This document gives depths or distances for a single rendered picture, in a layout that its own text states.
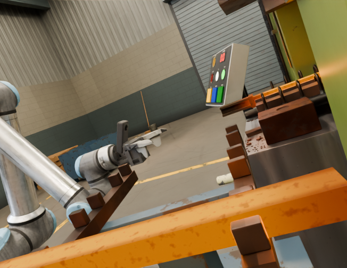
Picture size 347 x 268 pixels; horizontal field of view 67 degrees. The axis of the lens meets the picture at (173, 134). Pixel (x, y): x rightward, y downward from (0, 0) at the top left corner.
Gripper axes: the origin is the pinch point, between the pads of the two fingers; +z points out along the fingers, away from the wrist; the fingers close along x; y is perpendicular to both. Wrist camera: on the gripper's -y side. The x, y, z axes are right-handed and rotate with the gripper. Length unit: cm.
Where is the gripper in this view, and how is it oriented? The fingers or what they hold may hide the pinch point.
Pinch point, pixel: (159, 133)
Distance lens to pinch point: 90.7
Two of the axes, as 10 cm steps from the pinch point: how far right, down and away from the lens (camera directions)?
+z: 8.8, -3.1, -3.6
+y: 3.9, 9.1, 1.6
